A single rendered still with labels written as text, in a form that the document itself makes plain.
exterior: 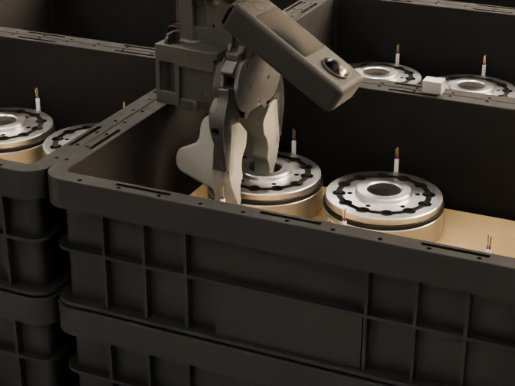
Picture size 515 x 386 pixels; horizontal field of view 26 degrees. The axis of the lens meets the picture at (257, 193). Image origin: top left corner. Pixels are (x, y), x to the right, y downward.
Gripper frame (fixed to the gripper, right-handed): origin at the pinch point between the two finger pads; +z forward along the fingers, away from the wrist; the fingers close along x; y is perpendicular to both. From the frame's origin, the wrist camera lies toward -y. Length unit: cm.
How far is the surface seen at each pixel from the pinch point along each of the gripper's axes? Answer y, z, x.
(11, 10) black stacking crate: 50, -4, -27
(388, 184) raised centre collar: -10.7, -1.4, -5.5
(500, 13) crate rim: -8.2, -7.9, -40.8
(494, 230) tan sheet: -19.7, 2.0, -8.3
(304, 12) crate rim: 10.6, -8.0, -30.2
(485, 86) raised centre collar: -9.4, -1.6, -34.3
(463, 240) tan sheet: -18.0, 2.1, -5.0
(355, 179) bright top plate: -7.2, -0.8, -6.3
